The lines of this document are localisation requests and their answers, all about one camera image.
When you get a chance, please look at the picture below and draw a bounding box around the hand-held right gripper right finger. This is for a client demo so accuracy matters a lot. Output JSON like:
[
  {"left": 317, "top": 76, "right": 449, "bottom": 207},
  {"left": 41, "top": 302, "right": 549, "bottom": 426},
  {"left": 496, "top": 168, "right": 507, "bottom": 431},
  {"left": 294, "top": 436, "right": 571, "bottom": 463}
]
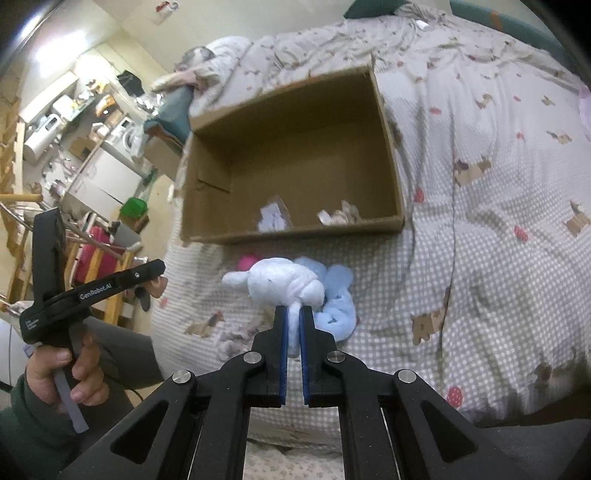
[{"left": 299, "top": 306, "right": 528, "bottom": 480}]

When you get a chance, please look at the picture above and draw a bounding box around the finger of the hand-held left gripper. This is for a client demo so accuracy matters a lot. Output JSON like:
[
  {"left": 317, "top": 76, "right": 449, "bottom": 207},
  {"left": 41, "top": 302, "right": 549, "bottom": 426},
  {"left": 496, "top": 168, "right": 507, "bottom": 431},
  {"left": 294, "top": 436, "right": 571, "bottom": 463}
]
[{"left": 113, "top": 258, "right": 167, "bottom": 292}]

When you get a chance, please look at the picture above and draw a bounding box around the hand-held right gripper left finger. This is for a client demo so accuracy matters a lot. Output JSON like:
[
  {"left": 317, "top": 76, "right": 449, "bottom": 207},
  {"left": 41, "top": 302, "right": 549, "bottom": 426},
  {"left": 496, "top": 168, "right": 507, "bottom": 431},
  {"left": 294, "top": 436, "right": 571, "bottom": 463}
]
[{"left": 60, "top": 306, "right": 289, "bottom": 480}]

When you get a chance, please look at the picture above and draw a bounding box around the white plush toy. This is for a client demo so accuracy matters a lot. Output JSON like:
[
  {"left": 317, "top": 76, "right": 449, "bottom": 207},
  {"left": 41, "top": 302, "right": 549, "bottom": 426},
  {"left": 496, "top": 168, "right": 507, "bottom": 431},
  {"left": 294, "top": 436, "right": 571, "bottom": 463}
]
[{"left": 222, "top": 257, "right": 327, "bottom": 361}]

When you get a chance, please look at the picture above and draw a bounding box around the brown cardboard box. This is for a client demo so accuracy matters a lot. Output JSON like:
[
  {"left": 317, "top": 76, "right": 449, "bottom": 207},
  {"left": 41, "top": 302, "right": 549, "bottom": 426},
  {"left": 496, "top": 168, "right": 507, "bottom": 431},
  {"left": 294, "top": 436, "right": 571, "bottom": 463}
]
[{"left": 178, "top": 65, "right": 406, "bottom": 246}]

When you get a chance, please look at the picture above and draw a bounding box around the person's left forearm green sleeve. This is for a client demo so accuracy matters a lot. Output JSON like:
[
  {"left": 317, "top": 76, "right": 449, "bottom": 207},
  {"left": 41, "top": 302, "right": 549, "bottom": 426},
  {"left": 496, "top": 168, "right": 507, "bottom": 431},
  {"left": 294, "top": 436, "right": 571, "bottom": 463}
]
[{"left": 0, "top": 373, "right": 75, "bottom": 480}]

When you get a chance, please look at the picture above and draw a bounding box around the white soft toy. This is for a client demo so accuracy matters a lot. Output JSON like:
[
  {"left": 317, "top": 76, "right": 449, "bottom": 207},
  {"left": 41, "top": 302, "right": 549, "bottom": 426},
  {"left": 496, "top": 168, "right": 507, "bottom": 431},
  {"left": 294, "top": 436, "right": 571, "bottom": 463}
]
[{"left": 257, "top": 196, "right": 294, "bottom": 233}]

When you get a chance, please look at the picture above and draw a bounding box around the beige soft toy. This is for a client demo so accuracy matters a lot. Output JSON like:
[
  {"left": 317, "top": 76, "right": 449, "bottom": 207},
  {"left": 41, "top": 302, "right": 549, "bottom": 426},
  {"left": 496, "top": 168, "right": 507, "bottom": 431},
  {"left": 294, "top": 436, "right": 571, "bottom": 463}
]
[{"left": 316, "top": 199, "right": 363, "bottom": 227}]

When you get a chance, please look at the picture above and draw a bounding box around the person's left hand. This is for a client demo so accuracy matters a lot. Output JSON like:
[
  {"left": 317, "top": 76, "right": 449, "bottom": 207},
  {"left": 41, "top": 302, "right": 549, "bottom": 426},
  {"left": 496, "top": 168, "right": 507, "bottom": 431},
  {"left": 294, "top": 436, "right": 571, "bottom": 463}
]
[{"left": 24, "top": 330, "right": 106, "bottom": 412}]

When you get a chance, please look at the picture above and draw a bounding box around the wooden chair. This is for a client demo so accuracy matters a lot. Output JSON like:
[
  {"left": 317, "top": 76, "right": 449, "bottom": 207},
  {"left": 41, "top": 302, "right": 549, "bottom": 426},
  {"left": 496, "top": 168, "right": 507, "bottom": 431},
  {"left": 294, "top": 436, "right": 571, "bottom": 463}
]
[{"left": 0, "top": 193, "right": 141, "bottom": 330}]

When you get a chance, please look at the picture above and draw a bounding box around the red bag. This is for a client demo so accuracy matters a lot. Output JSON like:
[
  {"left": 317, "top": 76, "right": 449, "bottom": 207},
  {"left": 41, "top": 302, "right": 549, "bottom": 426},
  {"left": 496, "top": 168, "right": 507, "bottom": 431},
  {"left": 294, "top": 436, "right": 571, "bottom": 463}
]
[{"left": 74, "top": 225, "right": 122, "bottom": 284}]

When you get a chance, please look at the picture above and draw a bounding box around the small grey pink plush toy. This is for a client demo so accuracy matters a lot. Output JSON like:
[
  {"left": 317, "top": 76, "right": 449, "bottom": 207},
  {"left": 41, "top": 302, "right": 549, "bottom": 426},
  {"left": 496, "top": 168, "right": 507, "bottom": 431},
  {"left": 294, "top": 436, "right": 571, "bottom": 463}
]
[{"left": 216, "top": 318, "right": 274, "bottom": 361}]

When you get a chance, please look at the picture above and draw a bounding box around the light blue plush toy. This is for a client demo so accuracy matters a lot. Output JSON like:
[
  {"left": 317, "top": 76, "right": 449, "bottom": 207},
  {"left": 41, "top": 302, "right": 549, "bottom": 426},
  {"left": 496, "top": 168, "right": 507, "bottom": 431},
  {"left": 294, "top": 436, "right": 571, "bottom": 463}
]
[{"left": 294, "top": 256, "right": 359, "bottom": 343}]

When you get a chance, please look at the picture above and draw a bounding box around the green plastic container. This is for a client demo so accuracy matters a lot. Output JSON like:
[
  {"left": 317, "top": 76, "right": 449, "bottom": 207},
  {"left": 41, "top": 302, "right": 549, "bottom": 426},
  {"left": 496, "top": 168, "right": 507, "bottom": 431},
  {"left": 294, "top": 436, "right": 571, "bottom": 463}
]
[{"left": 119, "top": 197, "right": 149, "bottom": 220}]

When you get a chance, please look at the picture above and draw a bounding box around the white cabinet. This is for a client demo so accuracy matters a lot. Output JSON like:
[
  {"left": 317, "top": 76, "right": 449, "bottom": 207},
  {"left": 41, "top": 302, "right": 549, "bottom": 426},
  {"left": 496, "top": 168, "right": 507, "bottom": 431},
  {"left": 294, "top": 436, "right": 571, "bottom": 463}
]
[{"left": 62, "top": 148, "right": 144, "bottom": 213}]

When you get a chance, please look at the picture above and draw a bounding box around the white washing machine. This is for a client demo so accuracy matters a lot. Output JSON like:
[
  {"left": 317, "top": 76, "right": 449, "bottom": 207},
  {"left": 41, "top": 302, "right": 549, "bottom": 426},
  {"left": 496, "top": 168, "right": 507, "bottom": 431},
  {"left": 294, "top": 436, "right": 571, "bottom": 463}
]
[{"left": 111, "top": 117, "right": 146, "bottom": 160}]

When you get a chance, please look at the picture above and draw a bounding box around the wooden shelf rack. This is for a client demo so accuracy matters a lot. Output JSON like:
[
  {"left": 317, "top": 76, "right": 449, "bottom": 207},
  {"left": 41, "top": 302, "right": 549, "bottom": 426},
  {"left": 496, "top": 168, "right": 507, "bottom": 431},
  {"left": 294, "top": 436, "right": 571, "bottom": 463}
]
[{"left": 0, "top": 95, "right": 26, "bottom": 217}]

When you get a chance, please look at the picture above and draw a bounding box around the teal pillow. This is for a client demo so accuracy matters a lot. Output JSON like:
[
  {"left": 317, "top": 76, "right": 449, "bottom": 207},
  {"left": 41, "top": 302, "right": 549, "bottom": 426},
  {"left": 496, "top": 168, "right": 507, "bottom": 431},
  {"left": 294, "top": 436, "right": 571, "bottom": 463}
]
[{"left": 143, "top": 84, "right": 195, "bottom": 144}]

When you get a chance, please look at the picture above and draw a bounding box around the white kitchen appliance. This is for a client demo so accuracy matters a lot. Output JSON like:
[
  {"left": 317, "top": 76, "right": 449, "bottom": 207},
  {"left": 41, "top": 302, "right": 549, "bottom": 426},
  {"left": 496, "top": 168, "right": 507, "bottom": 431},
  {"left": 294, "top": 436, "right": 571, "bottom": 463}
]
[{"left": 23, "top": 113, "right": 63, "bottom": 162}]

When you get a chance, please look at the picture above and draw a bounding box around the checkered printed bed blanket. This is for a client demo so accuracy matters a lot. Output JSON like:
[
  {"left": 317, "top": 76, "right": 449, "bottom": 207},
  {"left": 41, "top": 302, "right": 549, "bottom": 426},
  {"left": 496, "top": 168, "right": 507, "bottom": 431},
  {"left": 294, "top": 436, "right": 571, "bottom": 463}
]
[{"left": 150, "top": 0, "right": 591, "bottom": 480}]

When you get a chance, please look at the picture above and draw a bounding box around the grey white fluffy blanket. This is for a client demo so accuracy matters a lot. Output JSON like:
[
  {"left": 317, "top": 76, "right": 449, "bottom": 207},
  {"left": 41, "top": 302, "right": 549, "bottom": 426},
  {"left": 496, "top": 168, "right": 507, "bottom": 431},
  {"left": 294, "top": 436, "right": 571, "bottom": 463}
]
[{"left": 150, "top": 34, "right": 254, "bottom": 93}]

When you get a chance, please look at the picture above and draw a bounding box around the dark green pillow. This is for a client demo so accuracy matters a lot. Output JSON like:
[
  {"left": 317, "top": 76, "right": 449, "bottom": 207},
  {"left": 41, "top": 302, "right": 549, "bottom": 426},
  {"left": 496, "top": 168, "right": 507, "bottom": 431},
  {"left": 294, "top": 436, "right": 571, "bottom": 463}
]
[{"left": 344, "top": 0, "right": 419, "bottom": 20}]

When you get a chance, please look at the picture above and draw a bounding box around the teal headboard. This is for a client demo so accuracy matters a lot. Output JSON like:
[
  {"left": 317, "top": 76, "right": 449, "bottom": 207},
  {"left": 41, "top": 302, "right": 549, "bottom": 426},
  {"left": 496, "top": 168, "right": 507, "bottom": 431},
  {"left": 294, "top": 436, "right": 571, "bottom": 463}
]
[{"left": 450, "top": 0, "right": 566, "bottom": 58}]

